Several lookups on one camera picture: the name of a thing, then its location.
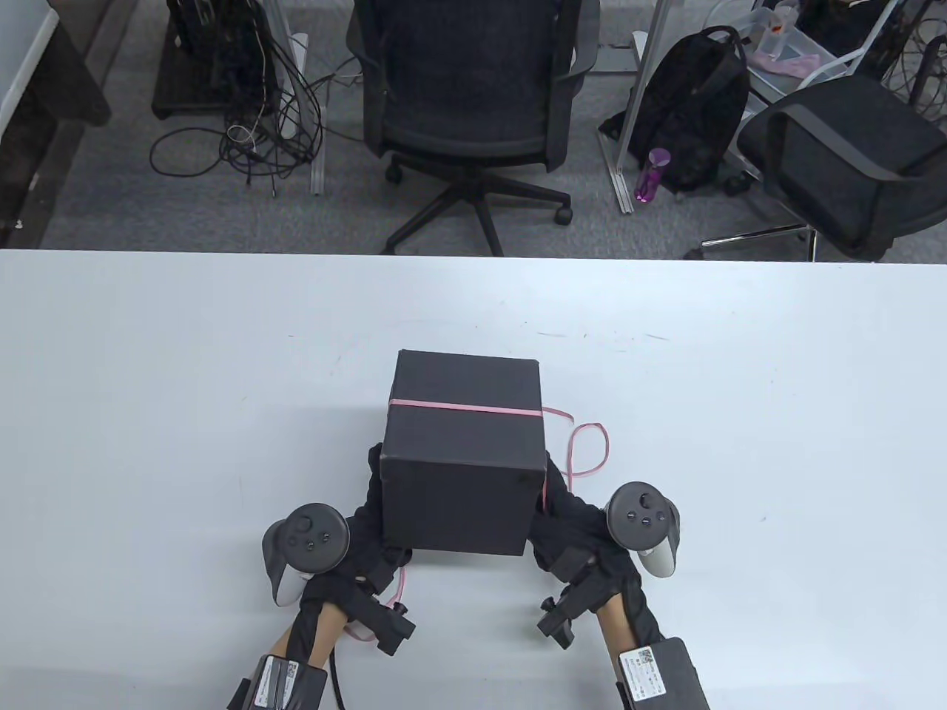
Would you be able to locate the person's left hand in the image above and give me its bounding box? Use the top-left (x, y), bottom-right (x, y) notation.
top-left (300, 442), bottom-right (413, 615)

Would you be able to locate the person's right hand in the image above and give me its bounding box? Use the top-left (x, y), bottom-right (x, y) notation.
top-left (527, 453), bottom-right (646, 611)

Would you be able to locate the black cardboard box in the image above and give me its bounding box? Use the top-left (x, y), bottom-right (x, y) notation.
top-left (380, 350), bottom-right (547, 495)

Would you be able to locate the pink ribbon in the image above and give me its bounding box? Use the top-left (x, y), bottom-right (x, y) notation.
top-left (348, 398), bottom-right (611, 643)

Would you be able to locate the black right forearm pack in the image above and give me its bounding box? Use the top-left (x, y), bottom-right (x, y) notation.
top-left (616, 638), bottom-right (711, 710)

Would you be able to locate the black left forearm pack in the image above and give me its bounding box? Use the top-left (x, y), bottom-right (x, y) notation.
top-left (228, 655), bottom-right (328, 710)

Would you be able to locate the person's right forearm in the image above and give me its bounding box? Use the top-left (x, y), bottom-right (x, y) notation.
top-left (596, 584), bottom-right (663, 659)

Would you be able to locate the person's left forearm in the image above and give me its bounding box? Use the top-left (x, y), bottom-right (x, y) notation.
top-left (266, 603), bottom-right (348, 670)

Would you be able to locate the grey left hand controller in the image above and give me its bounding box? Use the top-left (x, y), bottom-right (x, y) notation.
top-left (260, 503), bottom-right (350, 607)

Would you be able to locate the grey hand controller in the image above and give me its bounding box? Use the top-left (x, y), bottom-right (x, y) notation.
top-left (605, 482), bottom-right (681, 579)
top-left (260, 503), bottom-right (350, 607)

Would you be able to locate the grey right hand controller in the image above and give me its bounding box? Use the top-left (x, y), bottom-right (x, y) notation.
top-left (605, 482), bottom-right (681, 579)

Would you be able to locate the white metal desk leg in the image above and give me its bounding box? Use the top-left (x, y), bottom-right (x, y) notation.
top-left (610, 0), bottom-right (678, 215)
top-left (266, 0), bottom-right (326, 195)

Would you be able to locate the purple water bottle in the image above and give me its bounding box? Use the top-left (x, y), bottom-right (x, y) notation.
top-left (634, 146), bottom-right (671, 205)

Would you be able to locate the black backpack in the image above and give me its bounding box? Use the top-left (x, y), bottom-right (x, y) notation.
top-left (599, 26), bottom-right (752, 195)

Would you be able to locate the black mesh office chair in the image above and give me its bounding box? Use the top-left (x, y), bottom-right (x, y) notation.
top-left (345, 0), bottom-right (601, 256)

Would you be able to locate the black chair with grey armrest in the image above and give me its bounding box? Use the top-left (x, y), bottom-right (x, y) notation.
top-left (684, 74), bottom-right (947, 261)

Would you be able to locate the white power strip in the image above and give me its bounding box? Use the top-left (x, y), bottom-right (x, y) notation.
top-left (277, 33), bottom-right (310, 140)

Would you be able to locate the pink cloth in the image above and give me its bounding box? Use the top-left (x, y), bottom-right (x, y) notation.
top-left (755, 50), bottom-right (822, 76)

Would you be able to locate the black computer tower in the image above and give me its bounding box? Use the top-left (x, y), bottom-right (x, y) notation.
top-left (152, 0), bottom-right (278, 119)

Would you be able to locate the clear small bottle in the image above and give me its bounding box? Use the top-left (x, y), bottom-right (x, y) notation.
top-left (769, 2), bottom-right (800, 58)

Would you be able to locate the white desk with dark side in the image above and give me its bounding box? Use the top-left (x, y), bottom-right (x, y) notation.
top-left (0, 0), bottom-right (112, 249)

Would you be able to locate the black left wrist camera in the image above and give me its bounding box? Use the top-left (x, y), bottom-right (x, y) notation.
top-left (348, 577), bottom-right (417, 655)

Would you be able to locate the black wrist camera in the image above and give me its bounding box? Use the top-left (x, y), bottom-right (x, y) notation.
top-left (538, 562), bottom-right (600, 650)
top-left (348, 577), bottom-right (417, 655)

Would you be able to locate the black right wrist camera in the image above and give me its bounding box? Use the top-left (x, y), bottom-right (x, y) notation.
top-left (538, 562), bottom-right (600, 650)

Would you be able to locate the tangle of black cables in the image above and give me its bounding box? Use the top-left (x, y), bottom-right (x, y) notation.
top-left (149, 0), bottom-right (326, 197)

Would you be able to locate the white frame storage rack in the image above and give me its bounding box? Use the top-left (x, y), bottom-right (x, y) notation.
top-left (740, 0), bottom-right (903, 101)

